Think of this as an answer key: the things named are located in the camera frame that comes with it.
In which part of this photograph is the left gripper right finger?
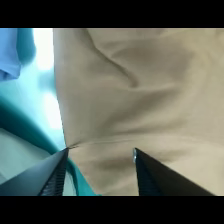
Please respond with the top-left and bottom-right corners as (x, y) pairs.
(133, 147), (214, 197)

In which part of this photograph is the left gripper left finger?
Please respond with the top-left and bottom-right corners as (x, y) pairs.
(0, 147), (70, 197)

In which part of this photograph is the light blue garment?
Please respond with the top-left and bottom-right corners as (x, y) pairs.
(0, 28), (22, 82)

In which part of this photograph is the beige shirt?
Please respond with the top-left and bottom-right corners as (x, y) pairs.
(52, 28), (224, 197)

